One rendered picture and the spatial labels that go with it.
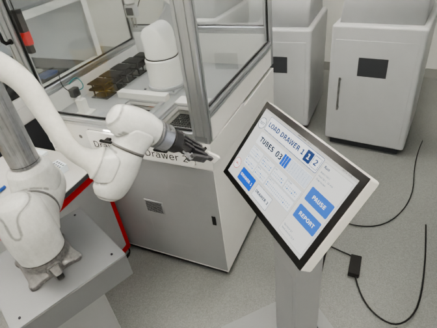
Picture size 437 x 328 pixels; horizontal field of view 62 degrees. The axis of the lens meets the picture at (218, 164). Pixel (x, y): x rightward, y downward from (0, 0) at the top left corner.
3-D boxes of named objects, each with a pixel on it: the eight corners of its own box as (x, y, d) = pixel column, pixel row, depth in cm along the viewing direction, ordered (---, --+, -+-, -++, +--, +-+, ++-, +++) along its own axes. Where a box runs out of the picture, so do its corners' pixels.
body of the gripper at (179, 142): (179, 139, 113) (199, 148, 120) (172, 122, 118) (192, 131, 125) (164, 155, 116) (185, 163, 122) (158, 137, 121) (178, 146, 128)
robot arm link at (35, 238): (10, 274, 115) (-27, 225, 103) (25, 235, 130) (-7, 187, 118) (61, 261, 117) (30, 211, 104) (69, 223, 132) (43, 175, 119)
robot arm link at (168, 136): (159, 113, 114) (173, 120, 119) (142, 133, 118) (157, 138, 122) (166, 132, 109) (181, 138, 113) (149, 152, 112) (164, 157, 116)
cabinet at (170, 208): (231, 280, 212) (215, 172, 165) (93, 239, 251) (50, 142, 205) (277, 181, 280) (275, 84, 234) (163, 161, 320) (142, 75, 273)
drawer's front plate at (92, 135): (137, 157, 179) (132, 138, 173) (92, 149, 190) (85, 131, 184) (139, 155, 181) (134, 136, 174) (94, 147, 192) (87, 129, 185)
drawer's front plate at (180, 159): (194, 166, 167) (190, 147, 161) (142, 157, 178) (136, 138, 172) (196, 164, 168) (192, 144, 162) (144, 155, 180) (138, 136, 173)
